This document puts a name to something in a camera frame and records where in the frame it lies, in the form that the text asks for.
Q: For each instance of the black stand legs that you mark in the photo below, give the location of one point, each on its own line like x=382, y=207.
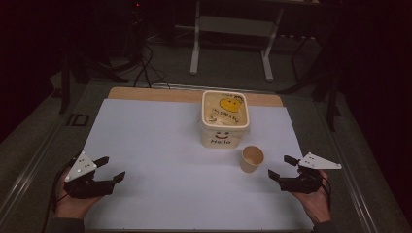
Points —
x=66, y=81
x=332, y=93

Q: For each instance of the black floor socket box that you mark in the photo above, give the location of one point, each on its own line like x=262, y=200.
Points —
x=78, y=120

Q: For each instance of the cream plastic bin smiley face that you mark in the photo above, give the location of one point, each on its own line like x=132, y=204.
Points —
x=223, y=137

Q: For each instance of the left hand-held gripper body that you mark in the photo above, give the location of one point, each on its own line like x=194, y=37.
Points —
x=85, y=188

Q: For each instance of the metal floor rail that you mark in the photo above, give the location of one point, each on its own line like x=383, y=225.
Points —
x=29, y=174
x=351, y=174

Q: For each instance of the person's right hand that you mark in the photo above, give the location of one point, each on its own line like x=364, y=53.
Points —
x=312, y=204

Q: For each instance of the white table mat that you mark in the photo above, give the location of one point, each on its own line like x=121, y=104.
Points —
x=168, y=168

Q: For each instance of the clear printed wrapper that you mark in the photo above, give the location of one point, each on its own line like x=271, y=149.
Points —
x=223, y=118

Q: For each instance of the person's left hand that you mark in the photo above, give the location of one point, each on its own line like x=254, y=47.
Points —
x=74, y=207

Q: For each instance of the brown paper cup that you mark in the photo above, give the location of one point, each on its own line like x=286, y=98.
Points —
x=251, y=161

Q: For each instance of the yellow smiley packet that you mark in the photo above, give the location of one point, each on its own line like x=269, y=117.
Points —
x=230, y=104

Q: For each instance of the white metal stand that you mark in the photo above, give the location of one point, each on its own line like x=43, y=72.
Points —
x=233, y=26

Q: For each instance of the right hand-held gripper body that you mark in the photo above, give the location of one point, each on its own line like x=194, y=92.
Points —
x=302, y=184

